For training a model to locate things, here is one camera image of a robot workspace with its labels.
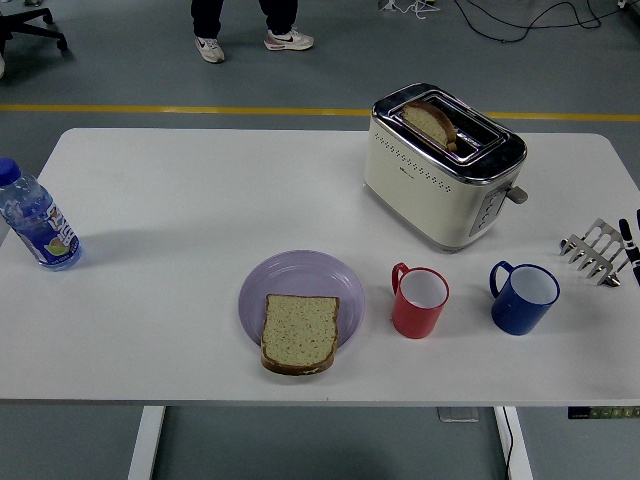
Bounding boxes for red enamel cup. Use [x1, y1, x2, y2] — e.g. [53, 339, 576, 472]
[390, 261, 450, 340]

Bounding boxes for black office chair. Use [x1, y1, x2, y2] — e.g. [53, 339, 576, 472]
[0, 0, 69, 57]

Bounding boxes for rounded bread slice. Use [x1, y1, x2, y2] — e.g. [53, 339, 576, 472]
[402, 98, 459, 152]

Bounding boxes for black table control panel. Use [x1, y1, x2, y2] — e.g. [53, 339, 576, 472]
[567, 406, 640, 420]

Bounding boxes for blue enamel cup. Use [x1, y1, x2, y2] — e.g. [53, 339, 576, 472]
[489, 259, 561, 337]

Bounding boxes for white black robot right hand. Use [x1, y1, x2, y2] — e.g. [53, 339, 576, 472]
[618, 208, 640, 289]

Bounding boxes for grey box under table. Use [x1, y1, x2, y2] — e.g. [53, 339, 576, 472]
[437, 407, 480, 424]

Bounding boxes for cream chrome toaster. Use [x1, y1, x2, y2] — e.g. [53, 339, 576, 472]
[363, 82, 530, 254]

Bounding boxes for person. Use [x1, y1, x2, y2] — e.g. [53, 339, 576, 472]
[191, 0, 316, 65]

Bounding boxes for silver metal toast rack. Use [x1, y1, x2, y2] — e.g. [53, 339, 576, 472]
[559, 218, 634, 289]

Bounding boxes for purple round plate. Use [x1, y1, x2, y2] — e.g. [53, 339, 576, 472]
[237, 249, 366, 351]

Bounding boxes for square bread slice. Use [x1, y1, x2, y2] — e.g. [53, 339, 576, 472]
[259, 293, 341, 376]

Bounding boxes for white floor cables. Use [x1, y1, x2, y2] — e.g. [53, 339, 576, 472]
[377, 0, 442, 22]

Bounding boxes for black floor cable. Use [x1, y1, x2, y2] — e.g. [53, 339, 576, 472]
[452, 0, 640, 45]

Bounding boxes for black cable by table leg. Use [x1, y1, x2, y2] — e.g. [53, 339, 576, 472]
[499, 407, 516, 480]

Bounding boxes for blue-capped plastic drink bottle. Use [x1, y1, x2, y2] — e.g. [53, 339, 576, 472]
[0, 157, 84, 272]

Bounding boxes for white table leg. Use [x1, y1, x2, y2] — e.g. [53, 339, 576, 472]
[126, 405, 167, 480]
[493, 405, 534, 480]

